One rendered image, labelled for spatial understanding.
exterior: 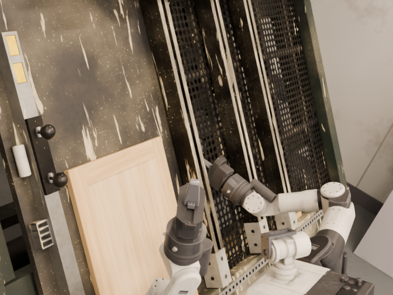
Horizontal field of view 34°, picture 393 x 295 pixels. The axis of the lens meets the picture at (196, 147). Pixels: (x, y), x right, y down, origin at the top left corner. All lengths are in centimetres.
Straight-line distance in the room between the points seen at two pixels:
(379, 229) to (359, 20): 157
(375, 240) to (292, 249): 305
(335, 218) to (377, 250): 272
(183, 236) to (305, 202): 83
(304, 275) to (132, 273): 53
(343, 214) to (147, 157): 63
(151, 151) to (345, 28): 324
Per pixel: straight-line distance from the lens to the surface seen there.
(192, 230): 130
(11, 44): 167
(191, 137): 213
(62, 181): 155
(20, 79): 167
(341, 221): 197
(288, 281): 167
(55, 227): 169
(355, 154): 524
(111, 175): 188
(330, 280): 170
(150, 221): 201
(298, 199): 211
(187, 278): 142
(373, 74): 507
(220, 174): 216
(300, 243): 165
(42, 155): 166
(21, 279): 172
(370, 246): 468
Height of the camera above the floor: 229
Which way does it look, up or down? 27 degrees down
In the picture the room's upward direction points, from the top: 23 degrees clockwise
